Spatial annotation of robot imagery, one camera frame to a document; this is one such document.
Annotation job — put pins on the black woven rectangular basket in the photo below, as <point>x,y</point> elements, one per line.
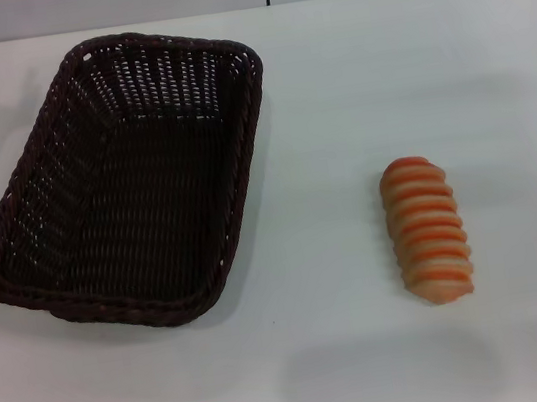
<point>150,218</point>

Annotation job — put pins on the orange striped bread roll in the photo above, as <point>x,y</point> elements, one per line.
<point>425,230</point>

